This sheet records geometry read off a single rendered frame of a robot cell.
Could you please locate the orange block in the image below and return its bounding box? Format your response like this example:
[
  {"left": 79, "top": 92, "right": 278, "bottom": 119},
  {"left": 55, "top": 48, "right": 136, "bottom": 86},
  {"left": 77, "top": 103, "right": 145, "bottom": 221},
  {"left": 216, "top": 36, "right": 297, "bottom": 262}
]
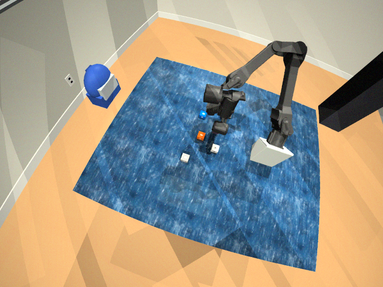
[{"left": 197, "top": 131, "right": 206, "bottom": 141}]

